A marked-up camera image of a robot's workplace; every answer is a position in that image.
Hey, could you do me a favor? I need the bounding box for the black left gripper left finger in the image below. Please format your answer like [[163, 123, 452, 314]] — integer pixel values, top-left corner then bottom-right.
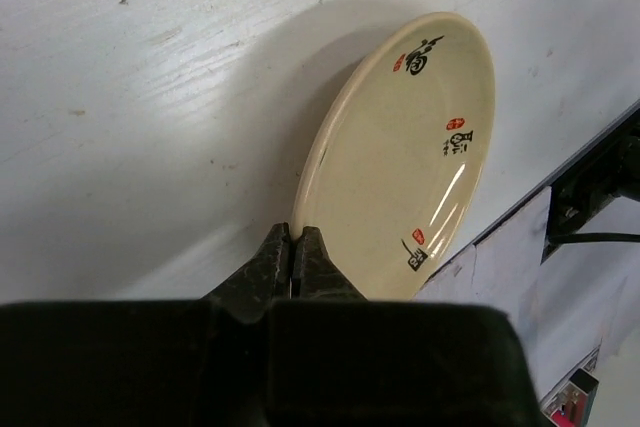
[[1, 223, 291, 426]]

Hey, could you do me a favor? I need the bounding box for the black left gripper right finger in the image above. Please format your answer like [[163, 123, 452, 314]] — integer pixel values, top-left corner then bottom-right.
[[267, 225, 549, 427]]

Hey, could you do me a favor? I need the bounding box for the beige round patterned plate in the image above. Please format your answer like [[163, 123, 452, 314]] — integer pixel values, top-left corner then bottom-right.
[[291, 12, 496, 300]]

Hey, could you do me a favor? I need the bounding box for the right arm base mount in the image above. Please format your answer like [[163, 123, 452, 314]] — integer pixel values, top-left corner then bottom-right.
[[542, 127, 639, 259]]

